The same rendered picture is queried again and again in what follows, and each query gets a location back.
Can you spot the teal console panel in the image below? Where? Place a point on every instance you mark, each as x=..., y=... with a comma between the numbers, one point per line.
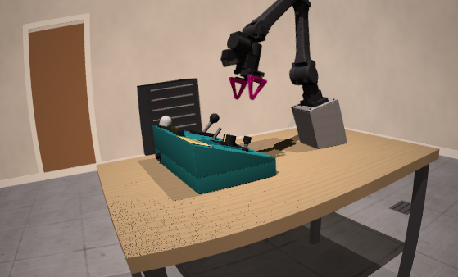
x=206, y=165

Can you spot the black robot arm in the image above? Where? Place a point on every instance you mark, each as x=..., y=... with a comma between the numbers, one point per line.
x=303, y=70

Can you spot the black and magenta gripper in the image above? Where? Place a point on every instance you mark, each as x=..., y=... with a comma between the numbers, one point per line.
x=249, y=77

